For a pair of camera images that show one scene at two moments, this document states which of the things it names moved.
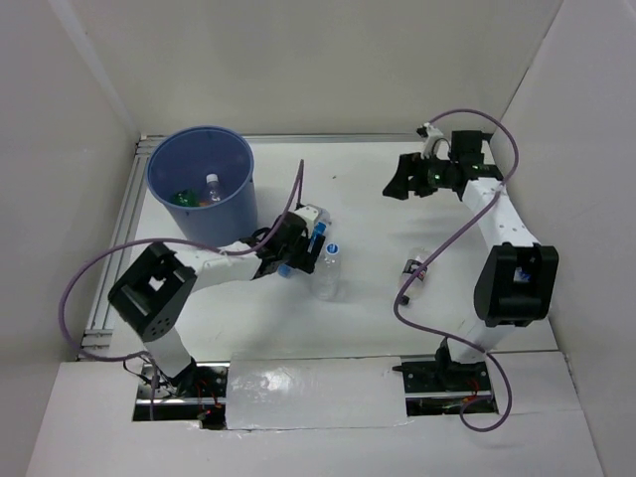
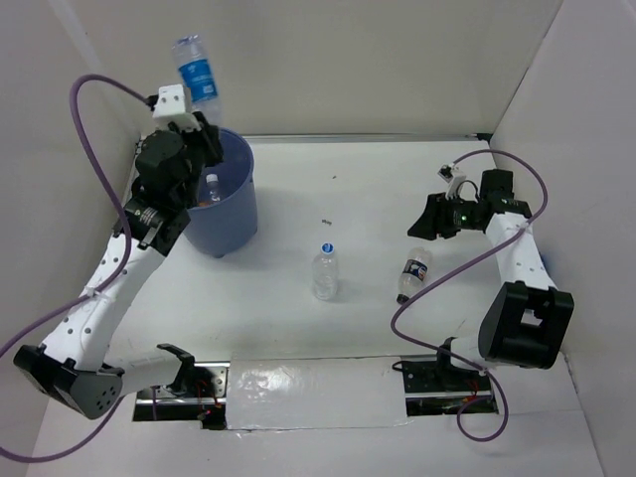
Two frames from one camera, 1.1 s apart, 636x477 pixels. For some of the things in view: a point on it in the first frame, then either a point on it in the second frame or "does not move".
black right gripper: x=400 y=185 -> x=435 y=219
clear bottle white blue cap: x=326 y=276 does not move
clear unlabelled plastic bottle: x=214 y=187 does not move
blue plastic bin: x=204 y=179 does not move
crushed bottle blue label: x=285 y=270 -> x=197 y=74
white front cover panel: x=309 y=392 does not move
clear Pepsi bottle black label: x=414 y=260 does not move
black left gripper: x=305 y=260 -> x=213 y=142
